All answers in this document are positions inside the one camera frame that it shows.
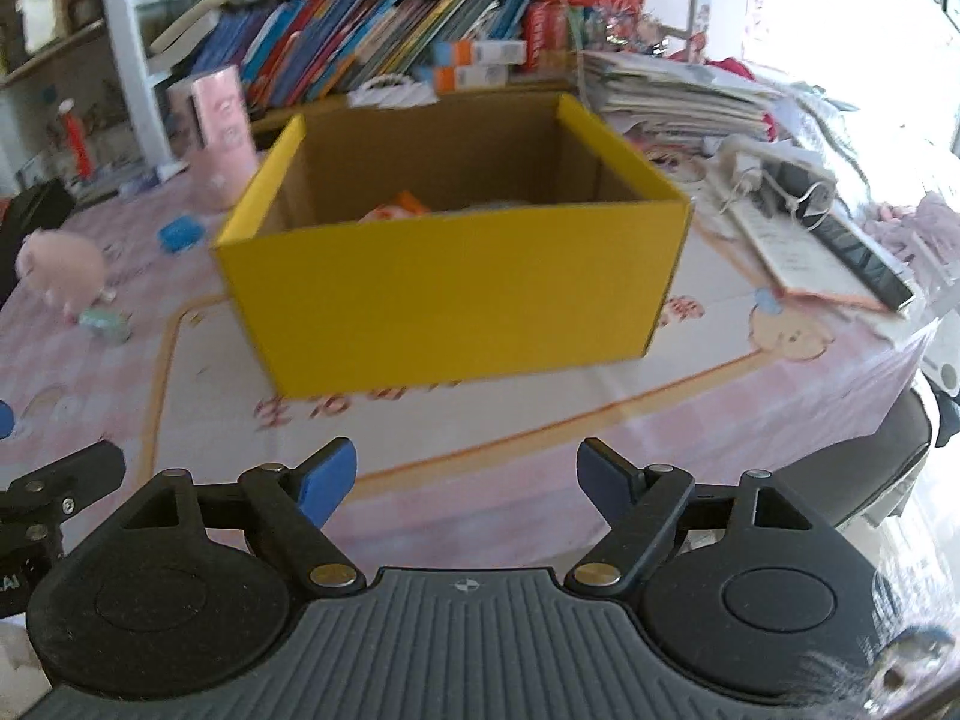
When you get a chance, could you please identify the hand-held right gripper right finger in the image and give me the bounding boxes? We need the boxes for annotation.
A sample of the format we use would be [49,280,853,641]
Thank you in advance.
[564,438,848,599]

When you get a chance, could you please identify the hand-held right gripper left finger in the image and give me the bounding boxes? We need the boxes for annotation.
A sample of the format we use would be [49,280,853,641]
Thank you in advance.
[75,438,368,602]

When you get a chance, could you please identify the mint staples box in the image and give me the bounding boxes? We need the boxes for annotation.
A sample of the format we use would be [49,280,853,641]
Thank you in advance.
[79,307,132,342]

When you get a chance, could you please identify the pink plush pig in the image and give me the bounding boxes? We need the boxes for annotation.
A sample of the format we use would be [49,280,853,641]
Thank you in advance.
[15,232,108,318]

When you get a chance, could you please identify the yellow cardboard box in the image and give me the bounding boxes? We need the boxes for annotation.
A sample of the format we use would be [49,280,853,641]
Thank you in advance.
[212,92,695,398]

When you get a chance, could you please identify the blue wrapper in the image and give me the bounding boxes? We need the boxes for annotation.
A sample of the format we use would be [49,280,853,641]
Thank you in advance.
[157,217,202,251]

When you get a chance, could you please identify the pink plush duck toy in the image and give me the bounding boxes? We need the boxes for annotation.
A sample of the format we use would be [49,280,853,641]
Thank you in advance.
[358,191,432,224]

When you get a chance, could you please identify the pink checkered tablecloth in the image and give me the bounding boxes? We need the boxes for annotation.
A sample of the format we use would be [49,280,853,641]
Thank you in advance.
[0,157,942,571]

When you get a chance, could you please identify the black case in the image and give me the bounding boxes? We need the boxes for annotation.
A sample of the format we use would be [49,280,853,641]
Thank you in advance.
[0,180,76,308]

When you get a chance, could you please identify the small spray bottle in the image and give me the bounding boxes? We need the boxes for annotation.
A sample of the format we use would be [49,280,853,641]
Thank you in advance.
[120,165,188,200]

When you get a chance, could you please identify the black stool seat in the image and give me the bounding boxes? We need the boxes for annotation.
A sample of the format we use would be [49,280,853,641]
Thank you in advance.
[780,382,935,541]

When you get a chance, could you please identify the red tassel ornament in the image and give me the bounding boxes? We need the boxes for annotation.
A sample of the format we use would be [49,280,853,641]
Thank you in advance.
[60,99,95,177]

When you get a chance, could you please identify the printed paper booklet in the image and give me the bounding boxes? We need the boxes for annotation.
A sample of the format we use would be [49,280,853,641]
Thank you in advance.
[731,202,893,316]

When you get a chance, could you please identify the white power strip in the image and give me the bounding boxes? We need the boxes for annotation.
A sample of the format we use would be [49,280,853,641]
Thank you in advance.
[720,136,837,200]

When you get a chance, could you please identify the pink humidifier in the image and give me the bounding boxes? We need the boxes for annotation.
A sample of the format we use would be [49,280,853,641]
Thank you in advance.
[187,66,260,211]

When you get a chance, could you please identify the white quilted pearl purse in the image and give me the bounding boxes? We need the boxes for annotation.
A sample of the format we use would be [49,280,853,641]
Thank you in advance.
[346,76,438,110]

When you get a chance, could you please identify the white bookshelf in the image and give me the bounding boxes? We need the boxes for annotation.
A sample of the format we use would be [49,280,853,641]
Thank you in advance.
[97,0,702,166]

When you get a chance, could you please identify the stack of papers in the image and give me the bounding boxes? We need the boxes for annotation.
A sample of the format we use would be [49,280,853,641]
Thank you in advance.
[581,49,788,143]

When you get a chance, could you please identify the orange and white carton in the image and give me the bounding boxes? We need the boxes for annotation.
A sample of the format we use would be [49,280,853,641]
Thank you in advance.
[435,40,526,67]
[437,64,511,91]

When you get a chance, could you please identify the long row of leaning books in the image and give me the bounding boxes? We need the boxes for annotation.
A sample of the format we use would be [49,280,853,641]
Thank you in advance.
[150,0,537,110]

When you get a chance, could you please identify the white thick book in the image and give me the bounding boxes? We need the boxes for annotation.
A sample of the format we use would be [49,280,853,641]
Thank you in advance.
[150,0,230,65]

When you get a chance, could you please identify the row of small colourful books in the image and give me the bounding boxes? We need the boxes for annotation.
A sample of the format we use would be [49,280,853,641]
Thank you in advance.
[521,4,661,72]

